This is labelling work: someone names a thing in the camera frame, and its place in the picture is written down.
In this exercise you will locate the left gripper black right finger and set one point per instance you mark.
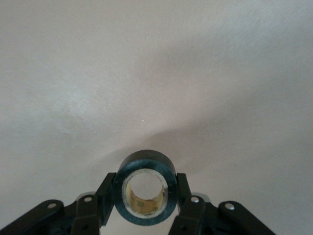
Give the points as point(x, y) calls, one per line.
point(195, 215)

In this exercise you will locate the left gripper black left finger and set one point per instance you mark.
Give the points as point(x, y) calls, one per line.
point(85, 213)

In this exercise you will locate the black electrical tape roll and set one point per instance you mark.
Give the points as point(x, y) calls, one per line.
point(146, 159)

